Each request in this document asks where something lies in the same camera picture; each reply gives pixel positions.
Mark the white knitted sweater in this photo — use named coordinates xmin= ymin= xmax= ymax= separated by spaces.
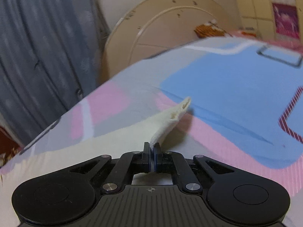
xmin=1 ymin=97 xmax=191 ymax=226

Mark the patterned pink blue bedsheet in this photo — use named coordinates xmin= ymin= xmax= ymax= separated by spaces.
xmin=1 ymin=37 xmax=302 ymax=226

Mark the dark red patterned pillow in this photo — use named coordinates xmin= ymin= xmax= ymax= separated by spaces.
xmin=0 ymin=127 xmax=22 ymax=167

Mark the orange patterned cloth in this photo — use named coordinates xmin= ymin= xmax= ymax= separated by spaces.
xmin=194 ymin=19 xmax=232 ymax=38

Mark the cream round headboard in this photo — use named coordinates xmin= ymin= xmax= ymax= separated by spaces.
xmin=100 ymin=0 xmax=239 ymax=82

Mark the blue grey curtain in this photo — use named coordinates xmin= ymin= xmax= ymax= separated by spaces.
xmin=1 ymin=0 xmax=109 ymax=145

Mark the cream wardrobe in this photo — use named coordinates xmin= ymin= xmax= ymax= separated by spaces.
xmin=236 ymin=0 xmax=302 ymax=43

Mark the pink patterned hanging fabric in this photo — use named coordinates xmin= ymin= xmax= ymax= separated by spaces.
xmin=271 ymin=0 xmax=300 ymax=40

